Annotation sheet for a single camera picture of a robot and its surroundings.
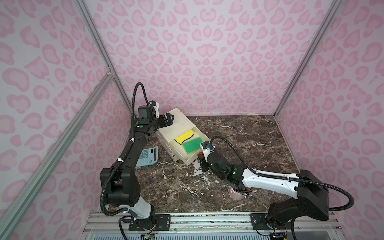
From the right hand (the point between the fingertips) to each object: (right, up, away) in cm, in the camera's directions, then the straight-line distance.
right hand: (201, 154), depth 80 cm
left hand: (-19, +21, +6) cm, 28 cm away
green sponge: (-5, +4, +4) cm, 7 cm away
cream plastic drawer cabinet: (-11, +16, +8) cm, 21 cm away
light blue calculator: (-33, -4, +15) cm, 37 cm away
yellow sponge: (-12, +8, +4) cm, 15 cm away
